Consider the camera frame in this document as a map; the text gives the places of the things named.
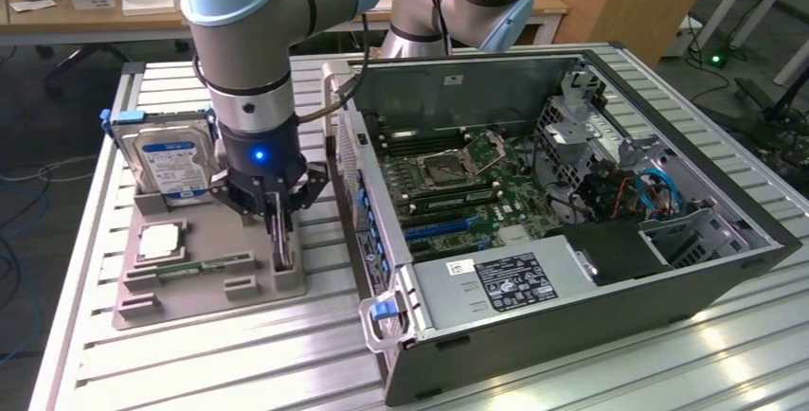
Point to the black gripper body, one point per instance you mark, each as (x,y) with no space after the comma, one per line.
(271,136)

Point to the RAM memory stick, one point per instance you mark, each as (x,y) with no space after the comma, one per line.
(282,250)

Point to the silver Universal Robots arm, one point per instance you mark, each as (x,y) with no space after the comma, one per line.
(246,51)

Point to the grey plastic parts rack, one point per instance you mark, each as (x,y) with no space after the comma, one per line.
(202,240)

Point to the hard disk in blue carrier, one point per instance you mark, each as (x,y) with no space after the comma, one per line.
(171,165)

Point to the silver CPU chip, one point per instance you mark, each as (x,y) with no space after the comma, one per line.
(158,243)

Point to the green RAM stick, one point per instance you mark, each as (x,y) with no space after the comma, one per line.
(202,267)

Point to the long black expansion slot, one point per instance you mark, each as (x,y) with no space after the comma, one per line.
(433,220)

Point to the CPU socket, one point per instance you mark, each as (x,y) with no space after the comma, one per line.
(445,169)

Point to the black RAM stick with label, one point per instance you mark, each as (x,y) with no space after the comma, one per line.
(456,192)
(458,202)

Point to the metal socket cover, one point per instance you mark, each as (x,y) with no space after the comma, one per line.
(486,146)

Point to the blue case release latch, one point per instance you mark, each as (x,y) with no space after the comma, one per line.
(381,310)

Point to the grey power supply unit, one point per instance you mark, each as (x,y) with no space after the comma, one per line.
(442,297)

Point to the green motherboard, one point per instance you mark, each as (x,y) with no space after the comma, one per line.
(518,202)

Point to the silver chipset heatsink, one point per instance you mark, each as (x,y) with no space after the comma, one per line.
(517,236)

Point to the white box with round bowl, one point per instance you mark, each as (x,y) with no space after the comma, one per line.
(146,4)

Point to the black office chair base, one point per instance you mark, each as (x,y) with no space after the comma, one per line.
(82,53)

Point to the wooden desk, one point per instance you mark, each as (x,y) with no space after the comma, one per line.
(63,20)

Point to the perforated metal drive cage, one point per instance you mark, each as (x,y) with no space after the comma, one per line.
(569,136)

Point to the white paper tag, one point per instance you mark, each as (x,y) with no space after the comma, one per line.
(31,5)

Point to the black plastic shroud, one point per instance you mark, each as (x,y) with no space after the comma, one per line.
(613,250)

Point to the open black PC case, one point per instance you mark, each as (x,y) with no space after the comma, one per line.
(569,335)

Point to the grey metal disk bay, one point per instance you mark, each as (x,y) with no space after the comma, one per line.
(696,221)

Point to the wooden cabinet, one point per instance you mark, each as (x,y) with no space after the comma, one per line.
(632,4)

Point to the device with green light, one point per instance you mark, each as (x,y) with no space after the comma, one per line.
(716,58)

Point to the black equipment stand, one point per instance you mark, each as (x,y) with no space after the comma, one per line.
(752,91)

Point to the white table frame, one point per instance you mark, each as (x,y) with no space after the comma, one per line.
(752,8)

